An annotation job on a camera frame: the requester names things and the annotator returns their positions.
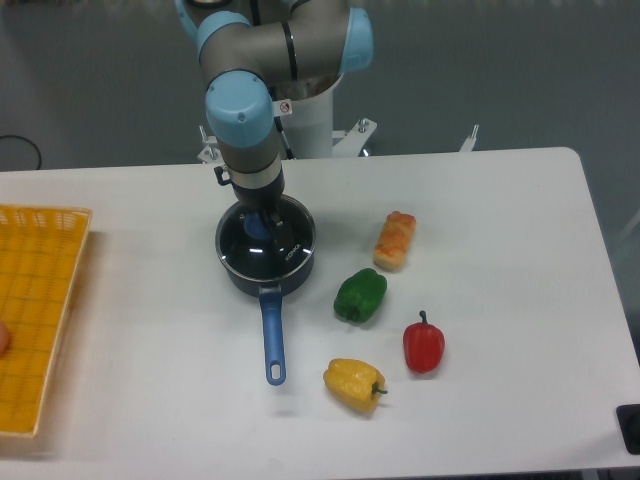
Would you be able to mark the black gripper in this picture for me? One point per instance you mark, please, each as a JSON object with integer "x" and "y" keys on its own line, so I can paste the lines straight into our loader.
{"x": 264, "y": 198}

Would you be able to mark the white metal base frame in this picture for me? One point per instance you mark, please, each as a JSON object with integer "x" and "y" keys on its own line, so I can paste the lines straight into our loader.
{"x": 345, "y": 143}

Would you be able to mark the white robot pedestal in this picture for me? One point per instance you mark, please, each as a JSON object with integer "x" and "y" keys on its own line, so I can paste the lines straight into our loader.
{"x": 308, "y": 128}

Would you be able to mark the red toy bell pepper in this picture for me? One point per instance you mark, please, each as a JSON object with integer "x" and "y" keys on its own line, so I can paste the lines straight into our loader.
{"x": 423, "y": 345}

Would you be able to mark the glass lid with blue knob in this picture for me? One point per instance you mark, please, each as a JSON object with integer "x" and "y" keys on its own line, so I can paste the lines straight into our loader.
{"x": 245, "y": 248}

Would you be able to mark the toy bread loaf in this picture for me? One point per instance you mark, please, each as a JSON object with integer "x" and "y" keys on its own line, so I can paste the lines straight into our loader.
{"x": 394, "y": 241}

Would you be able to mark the yellow toy bell pepper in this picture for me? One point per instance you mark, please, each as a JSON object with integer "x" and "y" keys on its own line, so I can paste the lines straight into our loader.
{"x": 355, "y": 383}

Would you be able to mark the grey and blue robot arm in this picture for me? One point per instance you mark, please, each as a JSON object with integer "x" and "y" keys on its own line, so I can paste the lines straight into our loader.
{"x": 269, "y": 75}

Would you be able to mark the dark saucepan with blue handle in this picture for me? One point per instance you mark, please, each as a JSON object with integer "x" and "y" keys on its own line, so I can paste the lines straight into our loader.
{"x": 270, "y": 296}

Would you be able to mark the orange round object in basket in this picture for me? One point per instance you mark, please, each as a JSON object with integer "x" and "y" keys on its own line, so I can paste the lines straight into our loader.
{"x": 5, "y": 338}

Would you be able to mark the green toy bell pepper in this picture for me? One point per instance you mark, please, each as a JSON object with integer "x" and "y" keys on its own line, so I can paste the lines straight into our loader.
{"x": 360, "y": 296}

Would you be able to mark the black device at table edge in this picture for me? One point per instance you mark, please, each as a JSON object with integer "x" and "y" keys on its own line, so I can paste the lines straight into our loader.
{"x": 629, "y": 422}

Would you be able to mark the yellow woven basket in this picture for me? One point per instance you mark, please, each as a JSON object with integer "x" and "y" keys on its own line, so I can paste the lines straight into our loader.
{"x": 41, "y": 250}

